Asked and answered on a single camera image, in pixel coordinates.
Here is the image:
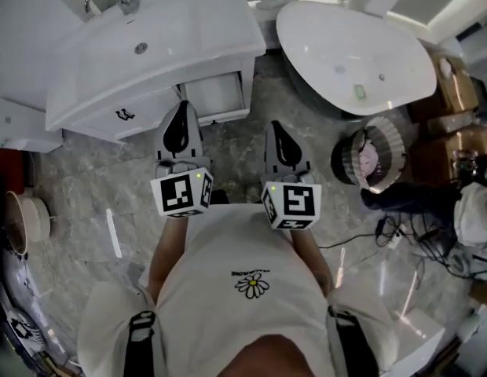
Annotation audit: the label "white vanity cabinet with sink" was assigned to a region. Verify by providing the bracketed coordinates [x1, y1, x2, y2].
[45, 0, 267, 145]

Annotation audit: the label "pink bag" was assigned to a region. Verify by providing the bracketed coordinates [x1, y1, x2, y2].
[357, 141, 380, 178]

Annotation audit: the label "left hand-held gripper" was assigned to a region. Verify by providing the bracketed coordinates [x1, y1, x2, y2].
[150, 99, 215, 219]

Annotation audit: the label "brown wooden cabinet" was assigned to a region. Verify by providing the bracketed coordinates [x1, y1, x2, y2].
[0, 147, 35, 192]

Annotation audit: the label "white freestanding bathtub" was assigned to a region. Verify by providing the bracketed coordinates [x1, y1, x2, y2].
[275, 0, 438, 118]

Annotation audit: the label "person's black trousers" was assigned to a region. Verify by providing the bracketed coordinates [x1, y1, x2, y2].
[210, 188, 231, 206]

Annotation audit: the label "striped pleated bin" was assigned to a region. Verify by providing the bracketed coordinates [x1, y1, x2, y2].
[330, 115, 408, 194]

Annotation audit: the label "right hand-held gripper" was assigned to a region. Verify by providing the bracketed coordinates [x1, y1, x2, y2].
[260, 120, 323, 231]

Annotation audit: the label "cardboard box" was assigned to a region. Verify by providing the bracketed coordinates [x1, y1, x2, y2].
[426, 112, 485, 135]
[408, 126, 487, 184]
[408, 51, 481, 123]

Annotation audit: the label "grey cylindrical device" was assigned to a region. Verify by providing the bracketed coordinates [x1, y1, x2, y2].
[447, 249, 474, 279]

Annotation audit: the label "black and white sneaker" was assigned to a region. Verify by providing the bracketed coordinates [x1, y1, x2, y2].
[7, 312, 46, 346]

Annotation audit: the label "black floor cable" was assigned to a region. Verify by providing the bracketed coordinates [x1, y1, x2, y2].
[317, 214, 456, 278]

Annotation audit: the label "black backpack strap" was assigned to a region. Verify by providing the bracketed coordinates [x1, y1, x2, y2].
[125, 310, 159, 377]
[328, 306, 380, 377]

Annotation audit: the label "white drawer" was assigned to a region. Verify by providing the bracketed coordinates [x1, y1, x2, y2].
[179, 70, 251, 127]

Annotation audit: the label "person's right forearm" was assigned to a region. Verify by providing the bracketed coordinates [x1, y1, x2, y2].
[289, 228, 335, 295]

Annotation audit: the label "person's white T-shirt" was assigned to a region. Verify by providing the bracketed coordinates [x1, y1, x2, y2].
[76, 202, 401, 377]

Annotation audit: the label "white power strip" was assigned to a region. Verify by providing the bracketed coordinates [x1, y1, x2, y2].
[384, 233, 406, 251]

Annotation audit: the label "person's left forearm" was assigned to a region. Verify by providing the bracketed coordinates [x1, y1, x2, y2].
[147, 214, 190, 302]

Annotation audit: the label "beige round basin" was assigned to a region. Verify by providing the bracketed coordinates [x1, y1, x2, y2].
[2, 189, 53, 256]

